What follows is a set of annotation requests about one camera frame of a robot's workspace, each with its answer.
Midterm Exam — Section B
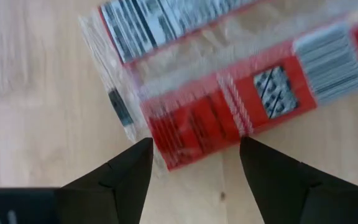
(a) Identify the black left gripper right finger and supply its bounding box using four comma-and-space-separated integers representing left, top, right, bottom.
240, 136, 358, 224

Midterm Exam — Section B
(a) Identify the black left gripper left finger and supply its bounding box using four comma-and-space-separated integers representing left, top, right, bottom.
0, 138, 154, 224

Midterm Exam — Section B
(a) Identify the red Orville popcorn bag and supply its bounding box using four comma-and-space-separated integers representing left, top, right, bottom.
78, 0, 358, 172

